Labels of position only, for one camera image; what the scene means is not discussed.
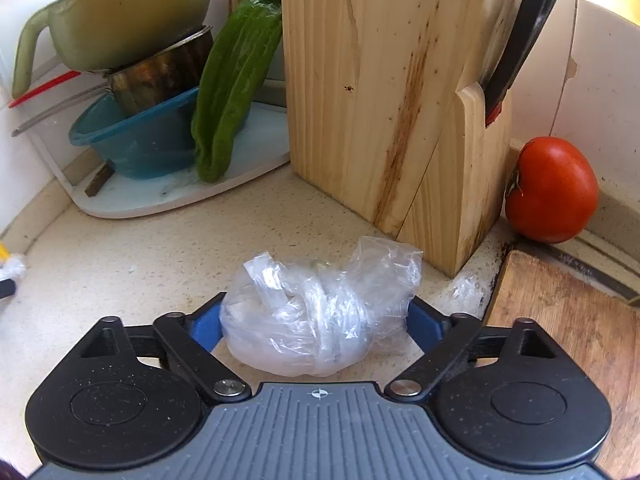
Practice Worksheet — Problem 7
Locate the clear plastic bag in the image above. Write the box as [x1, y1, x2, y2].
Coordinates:
[219, 236, 422, 377]

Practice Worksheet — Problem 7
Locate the wooden cutting board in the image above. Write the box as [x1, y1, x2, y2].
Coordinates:
[486, 250, 640, 479]

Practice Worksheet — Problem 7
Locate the red tomato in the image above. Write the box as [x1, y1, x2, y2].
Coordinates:
[504, 136, 599, 244]

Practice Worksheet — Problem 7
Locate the teal plastic basin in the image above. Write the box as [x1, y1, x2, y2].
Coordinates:
[68, 88, 198, 179]

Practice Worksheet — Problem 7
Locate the white dish rack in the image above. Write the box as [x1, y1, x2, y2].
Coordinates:
[27, 102, 290, 220]

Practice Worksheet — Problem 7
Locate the crumpled clear plastic bag corner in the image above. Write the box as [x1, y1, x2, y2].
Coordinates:
[0, 254, 27, 285]

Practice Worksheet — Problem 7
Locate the wooden knife block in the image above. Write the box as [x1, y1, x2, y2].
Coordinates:
[282, 0, 511, 275]

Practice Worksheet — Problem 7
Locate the steel pot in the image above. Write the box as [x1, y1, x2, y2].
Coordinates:
[11, 25, 214, 138]

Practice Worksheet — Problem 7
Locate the green pepper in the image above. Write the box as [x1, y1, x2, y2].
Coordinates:
[191, 0, 283, 183]

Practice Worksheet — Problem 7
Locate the red handled utensil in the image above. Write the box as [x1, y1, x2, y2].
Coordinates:
[9, 70, 80, 108]

